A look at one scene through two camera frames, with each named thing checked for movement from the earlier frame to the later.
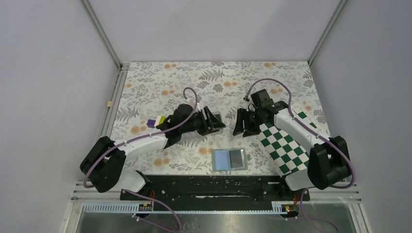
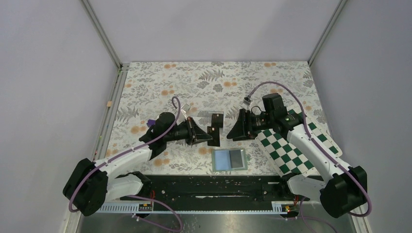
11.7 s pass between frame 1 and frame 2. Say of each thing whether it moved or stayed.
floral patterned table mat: stayed
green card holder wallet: stayed
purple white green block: stayed
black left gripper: moved
